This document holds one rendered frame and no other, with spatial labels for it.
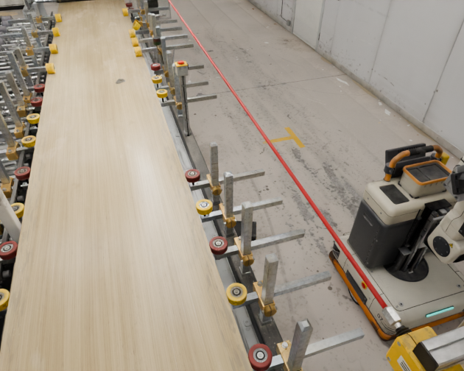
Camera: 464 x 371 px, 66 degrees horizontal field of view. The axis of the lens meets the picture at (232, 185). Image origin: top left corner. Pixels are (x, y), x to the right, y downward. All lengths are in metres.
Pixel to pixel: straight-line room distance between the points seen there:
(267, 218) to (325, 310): 0.86
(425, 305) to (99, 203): 1.85
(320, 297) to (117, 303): 1.47
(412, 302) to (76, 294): 1.76
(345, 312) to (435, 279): 0.57
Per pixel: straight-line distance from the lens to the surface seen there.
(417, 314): 2.34
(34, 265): 1.70
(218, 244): 1.55
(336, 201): 3.17
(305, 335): 1.15
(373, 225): 2.15
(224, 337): 1.34
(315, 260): 2.70
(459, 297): 2.51
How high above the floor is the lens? 2.10
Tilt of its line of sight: 41 degrees down
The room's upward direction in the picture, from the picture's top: straight up
